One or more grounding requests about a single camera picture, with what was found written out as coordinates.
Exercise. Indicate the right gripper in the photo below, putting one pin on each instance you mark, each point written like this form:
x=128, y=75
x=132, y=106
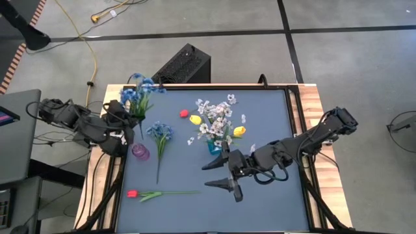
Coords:
x=240, y=164

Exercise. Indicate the dark keyboard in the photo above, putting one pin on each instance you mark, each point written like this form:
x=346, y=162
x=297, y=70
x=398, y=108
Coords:
x=4, y=208

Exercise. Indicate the black stand foot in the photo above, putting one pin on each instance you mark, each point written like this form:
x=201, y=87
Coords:
x=32, y=37

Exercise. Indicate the grey stand foot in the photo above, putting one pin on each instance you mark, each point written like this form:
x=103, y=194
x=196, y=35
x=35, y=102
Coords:
x=403, y=125

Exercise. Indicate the laptop screen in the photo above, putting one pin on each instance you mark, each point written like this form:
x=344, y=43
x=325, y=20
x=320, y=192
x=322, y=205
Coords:
x=6, y=117

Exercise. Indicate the yellow artificial tulip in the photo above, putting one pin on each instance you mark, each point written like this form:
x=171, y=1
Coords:
x=239, y=131
x=195, y=120

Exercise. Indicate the striped edge floor mat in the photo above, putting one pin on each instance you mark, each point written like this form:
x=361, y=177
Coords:
x=6, y=61

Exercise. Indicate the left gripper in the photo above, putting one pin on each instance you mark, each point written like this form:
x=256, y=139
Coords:
x=118, y=117

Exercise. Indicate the black computer tower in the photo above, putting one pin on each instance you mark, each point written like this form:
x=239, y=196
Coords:
x=185, y=65

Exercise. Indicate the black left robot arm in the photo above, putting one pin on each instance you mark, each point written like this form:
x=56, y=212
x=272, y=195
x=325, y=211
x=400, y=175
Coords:
x=81, y=126

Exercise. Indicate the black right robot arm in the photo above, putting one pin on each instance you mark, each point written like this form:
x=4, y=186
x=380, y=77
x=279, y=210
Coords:
x=308, y=143

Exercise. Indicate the blue artificial flower bunch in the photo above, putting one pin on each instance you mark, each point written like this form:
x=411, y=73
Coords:
x=160, y=130
x=141, y=91

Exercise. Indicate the red tulip bare stem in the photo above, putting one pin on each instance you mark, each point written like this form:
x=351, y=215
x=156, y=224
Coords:
x=184, y=113

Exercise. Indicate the teal glass vase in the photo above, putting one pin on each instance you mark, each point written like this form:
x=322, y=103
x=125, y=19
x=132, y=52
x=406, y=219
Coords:
x=213, y=149

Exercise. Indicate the red tulip with leaves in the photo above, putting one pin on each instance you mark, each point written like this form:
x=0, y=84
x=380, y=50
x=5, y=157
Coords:
x=132, y=193

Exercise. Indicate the black metal table frame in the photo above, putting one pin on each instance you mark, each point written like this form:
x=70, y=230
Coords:
x=211, y=87

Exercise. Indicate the grey table mat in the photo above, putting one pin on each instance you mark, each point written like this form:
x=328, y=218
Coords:
x=195, y=214

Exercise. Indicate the pink ribbed glass vase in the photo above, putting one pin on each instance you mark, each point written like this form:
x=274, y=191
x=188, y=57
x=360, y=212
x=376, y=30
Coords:
x=140, y=152

